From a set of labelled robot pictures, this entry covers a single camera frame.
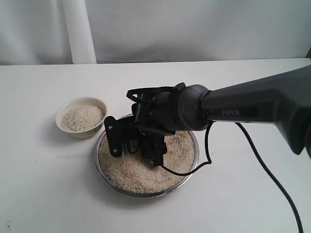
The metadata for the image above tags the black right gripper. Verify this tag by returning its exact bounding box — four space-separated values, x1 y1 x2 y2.
104 116 170 167

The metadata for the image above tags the brown wooden cup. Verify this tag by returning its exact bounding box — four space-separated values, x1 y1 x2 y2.
128 139 139 154

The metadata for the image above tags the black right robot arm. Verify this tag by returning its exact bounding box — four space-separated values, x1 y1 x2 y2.
104 66 311 166

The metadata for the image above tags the rice in steel tray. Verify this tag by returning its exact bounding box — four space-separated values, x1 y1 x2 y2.
97 116 196 194

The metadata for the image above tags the rice in cream bowl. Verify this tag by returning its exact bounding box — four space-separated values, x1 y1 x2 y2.
61 105 104 132

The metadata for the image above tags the cream ceramic bowl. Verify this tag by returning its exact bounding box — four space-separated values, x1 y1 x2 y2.
55 97 107 139

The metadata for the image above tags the round steel tray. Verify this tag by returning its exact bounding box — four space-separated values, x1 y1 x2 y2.
94 114 200 198

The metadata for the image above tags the white backdrop curtain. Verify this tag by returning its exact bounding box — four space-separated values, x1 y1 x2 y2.
0 0 311 65

